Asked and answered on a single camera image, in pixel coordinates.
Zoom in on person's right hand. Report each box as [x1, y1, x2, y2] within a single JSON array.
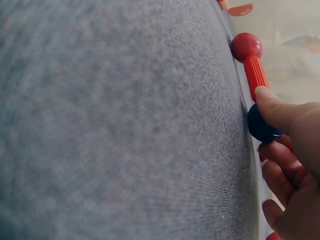
[[254, 85, 320, 240]]

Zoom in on dark blue plastic disc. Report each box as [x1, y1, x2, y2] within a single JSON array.
[[247, 103, 285, 145]]

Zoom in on red ribbed plastic rod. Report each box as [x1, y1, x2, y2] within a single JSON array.
[[243, 55, 271, 102]]

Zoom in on red round plastic piece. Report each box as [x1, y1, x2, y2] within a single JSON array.
[[264, 231, 282, 240]]

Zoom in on red plastic ball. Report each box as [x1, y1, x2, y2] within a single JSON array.
[[230, 32, 264, 64]]

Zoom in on red flat plastic piece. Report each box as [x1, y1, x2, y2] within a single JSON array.
[[228, 3, 254, 18]]

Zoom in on small red plastic piece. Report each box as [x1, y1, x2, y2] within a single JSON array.
[[215, 0, 231, 11]]

